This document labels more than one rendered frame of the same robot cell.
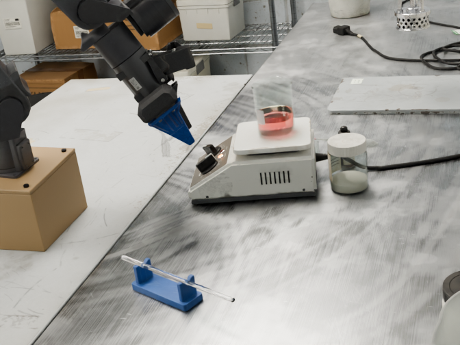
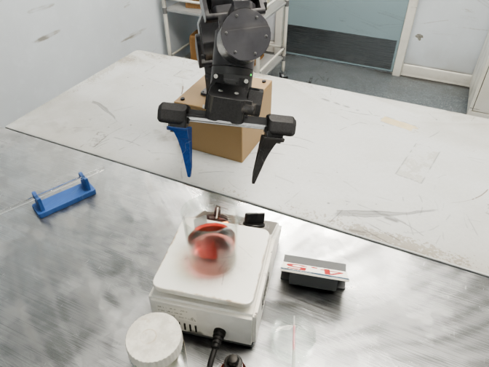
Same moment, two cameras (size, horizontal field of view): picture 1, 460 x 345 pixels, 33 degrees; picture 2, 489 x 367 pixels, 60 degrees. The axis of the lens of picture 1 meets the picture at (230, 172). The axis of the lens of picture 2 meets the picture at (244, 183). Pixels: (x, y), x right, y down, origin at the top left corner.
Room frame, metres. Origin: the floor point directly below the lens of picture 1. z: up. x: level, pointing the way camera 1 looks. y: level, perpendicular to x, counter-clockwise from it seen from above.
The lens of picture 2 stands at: (1.21, -0.42, 1.38)
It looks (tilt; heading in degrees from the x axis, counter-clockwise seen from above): 39 degrees down; 95
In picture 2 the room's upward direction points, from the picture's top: straight up
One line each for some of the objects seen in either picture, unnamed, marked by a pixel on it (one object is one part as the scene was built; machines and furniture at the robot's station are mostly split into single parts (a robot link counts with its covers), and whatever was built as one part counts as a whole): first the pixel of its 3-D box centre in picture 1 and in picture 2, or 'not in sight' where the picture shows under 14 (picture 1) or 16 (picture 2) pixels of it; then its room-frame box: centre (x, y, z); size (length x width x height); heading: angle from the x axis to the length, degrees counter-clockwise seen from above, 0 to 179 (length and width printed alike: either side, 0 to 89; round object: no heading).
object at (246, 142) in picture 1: (272, 135); (214, 258); (1.14, -0.07, 0.98); 0.12 x 0.12 x 0.01; 82
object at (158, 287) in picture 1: (165, 282); (62, 193); (0.85, 0.10, 0.92); 0.10 x 0.03 x 0.04; 46
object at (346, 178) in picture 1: (348, 163); (158, 355); (1.09, -0.18, 0.94); 0.06 x 0.06 x 0.08
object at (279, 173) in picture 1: (259, 161); (221, 265); (1.15, -0.05, 0.94); 0.22 x 0.13 x 0.08; 82
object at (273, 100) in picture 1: (274, 109); (214, 238); (1.14, -0.08, 1.03); 0.07 x 0.06 x 0.08; 168
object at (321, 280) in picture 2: not in sight; (314, 267); (1.27, -0.03, 0.92); 0.09 x 0.06 x 0.04; 173
